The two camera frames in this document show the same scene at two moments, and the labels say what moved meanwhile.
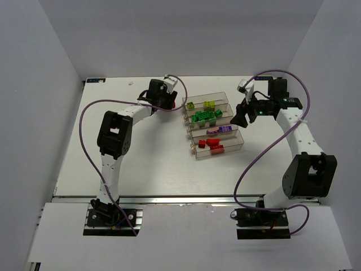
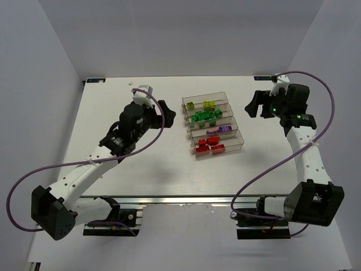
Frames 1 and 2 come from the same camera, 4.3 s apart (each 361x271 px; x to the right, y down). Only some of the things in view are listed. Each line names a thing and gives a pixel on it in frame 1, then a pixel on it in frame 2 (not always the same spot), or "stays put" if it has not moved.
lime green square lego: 190,105 stays put
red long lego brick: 218,149 stays put
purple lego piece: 212,131 stays put
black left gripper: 168,101 -> 157,116
